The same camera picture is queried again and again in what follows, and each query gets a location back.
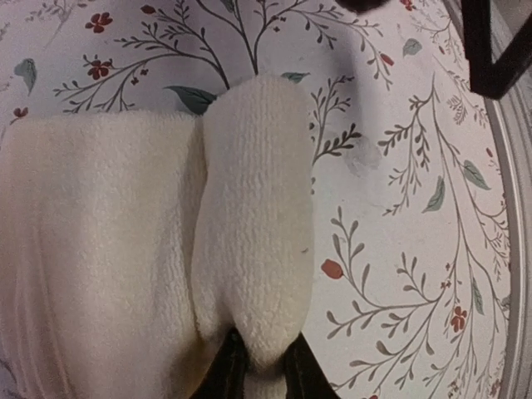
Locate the cream cloth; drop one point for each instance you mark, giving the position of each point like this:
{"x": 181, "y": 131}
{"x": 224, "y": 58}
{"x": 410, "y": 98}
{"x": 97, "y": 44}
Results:
{"x": 132, "y": 242}

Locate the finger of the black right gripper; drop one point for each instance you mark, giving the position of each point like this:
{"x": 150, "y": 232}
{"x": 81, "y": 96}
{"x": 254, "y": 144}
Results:
{"x": 493, "y": 77}

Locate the aluminium front rail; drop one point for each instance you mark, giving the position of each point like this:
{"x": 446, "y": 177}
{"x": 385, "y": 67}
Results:
{"x": 511, "y": 126}

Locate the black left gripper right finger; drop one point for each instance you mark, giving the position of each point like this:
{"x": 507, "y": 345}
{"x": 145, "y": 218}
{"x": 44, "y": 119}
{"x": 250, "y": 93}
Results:
{"x": 304, "y": 377}

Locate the floral patterned table mat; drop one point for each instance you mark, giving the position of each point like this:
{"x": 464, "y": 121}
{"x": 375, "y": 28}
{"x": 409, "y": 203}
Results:
{"x": 411, "y": 270}

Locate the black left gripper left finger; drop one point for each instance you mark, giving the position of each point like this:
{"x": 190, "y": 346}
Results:
{"x": 225, "y": 376}

